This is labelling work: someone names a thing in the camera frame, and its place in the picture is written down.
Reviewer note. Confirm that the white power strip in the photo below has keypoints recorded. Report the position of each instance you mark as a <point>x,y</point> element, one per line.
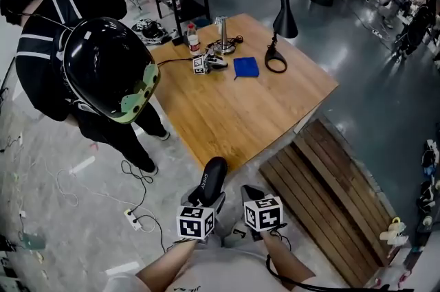
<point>133,219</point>

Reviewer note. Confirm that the black desk lamp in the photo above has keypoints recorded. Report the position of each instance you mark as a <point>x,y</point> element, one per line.
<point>284,22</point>

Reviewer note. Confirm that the black oblong case item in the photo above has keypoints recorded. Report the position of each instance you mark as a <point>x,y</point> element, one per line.
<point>210,179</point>

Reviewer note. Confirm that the white and yellow holder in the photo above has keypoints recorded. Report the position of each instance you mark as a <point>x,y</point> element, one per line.
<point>393,232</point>

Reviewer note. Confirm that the dark wooden slatted platform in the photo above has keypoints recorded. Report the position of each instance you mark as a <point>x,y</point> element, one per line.
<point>330,194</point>

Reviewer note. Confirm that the blue cloth pouch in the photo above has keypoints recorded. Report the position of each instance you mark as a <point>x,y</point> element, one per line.
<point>246,67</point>

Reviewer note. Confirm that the person's white shirt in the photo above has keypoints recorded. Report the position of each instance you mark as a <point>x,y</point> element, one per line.
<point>227,271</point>

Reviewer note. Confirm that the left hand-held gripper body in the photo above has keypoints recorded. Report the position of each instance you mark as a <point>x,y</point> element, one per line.
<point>194,223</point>

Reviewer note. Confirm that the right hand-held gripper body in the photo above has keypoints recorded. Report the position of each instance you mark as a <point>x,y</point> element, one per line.
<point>263,213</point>

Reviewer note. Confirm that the person's left forearm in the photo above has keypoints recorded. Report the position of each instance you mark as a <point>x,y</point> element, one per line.
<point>165,268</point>

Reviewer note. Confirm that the silver metal stand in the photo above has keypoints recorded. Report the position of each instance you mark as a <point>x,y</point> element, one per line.
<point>224,40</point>

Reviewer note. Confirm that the patterned helmet on floor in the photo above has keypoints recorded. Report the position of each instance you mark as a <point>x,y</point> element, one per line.
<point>149,30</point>

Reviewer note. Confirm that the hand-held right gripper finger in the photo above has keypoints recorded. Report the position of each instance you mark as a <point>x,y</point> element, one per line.
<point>251,193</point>

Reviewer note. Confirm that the small glass jar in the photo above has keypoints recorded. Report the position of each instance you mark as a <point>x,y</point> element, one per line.
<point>218,22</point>

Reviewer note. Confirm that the clear bottle with red cap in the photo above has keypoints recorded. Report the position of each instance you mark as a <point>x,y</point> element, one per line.
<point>194,41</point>

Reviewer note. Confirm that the person's right forearm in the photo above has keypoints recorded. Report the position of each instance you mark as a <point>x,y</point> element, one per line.
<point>285,259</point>

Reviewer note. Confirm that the black helmet with green board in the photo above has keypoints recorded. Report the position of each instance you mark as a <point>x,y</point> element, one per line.
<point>103,64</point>

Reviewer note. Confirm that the green floor device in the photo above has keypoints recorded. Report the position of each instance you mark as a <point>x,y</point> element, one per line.
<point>32,240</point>

